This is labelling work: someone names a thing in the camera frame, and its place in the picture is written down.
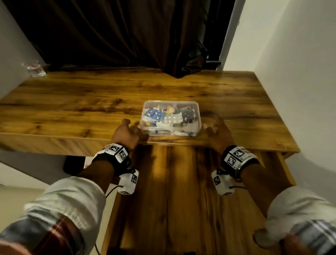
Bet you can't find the white window frame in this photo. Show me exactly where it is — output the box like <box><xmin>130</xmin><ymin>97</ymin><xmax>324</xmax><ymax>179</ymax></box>
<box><xmin>216</xmin><ymin>0</ymin><xmax>246</xmax><ymax>71</ymax></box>

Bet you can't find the brown curtain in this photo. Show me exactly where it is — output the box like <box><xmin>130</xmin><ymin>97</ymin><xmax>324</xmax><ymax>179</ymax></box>
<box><xmin>2</xmin><ymin>0</ymin><xmax>236</xmax><ymax>79</ymax></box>

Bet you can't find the wooden drawer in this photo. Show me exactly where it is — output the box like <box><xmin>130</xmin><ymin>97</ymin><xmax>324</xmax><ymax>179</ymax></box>
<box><xmin>101</xmin><ymin>144</ymin><xmax>297</xmax><ymax>255</ymax></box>

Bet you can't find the clear plastic medicine box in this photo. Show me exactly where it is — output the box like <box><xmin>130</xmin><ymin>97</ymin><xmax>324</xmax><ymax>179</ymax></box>
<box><xmin>140</xmin><ymin>101</ymin><xmax>202</xmax><ymax>137</ymax></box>

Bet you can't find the person's right hand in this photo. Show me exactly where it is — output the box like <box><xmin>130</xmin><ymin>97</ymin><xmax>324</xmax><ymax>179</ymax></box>
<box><xmin>204</xmin><ymin>117</ymin><xmax>234</xmax><ymax>153</ymax></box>

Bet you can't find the clear drinking glass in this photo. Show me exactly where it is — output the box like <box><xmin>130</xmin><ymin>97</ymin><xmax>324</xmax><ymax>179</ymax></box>
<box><xmin>22</xmin><ymin>60</ymin><xmax>47</xmax><ymax>78</ymax></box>

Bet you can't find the person's right forearm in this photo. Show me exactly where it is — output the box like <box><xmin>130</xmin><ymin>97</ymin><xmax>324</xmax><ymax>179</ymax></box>
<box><xmin>240</xmin><ymin>164</ymin><xmax>336</xmax><ymax>255</ymax></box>

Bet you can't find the black bag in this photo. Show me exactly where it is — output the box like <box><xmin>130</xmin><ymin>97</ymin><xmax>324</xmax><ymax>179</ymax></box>
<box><xmin>63</xmin><ymin>156</ymin><xmax>87</xmax><ymax>177</ymax></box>

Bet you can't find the pile of medicine strips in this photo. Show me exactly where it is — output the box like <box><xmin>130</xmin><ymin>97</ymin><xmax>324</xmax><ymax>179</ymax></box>
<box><xmin>143</xmin><ymin>104</ymin><xmax>199</xmax><ymax>136</ymax></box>

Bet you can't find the person's left hand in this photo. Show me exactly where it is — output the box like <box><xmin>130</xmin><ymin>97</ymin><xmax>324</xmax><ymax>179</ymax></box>
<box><xmin>111</xmin><ymin>118</ymin><xmax>141</xmax><ymax>152</ymax></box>

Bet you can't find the person's left forearm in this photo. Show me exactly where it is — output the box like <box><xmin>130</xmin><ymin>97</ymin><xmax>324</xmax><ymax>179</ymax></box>
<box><xmin>0</xmin><ymin>160</ymin><xmax>116</xmax><ymax>255</ymax></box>

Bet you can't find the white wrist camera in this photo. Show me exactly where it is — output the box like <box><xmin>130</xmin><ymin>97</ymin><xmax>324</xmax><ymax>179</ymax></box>
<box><xmin>211</xmin><ymin>169</ymin><xmax>235</xmax><ymax>197</ymax></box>
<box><xmin>118</xmin><ymin>168</ymin><xmax>139</xmax><ymax>195</ymax></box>

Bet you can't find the black marker wristband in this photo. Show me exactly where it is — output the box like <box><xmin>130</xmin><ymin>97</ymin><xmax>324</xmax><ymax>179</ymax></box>
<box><xmin>92</xmin><ymin>143</ymin><xmax>131</xmax><ymax>176</ymax></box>
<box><xmin>221</xmin><ymin>145</ymin><xmax>260</xmax><ymax>180</ymax></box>

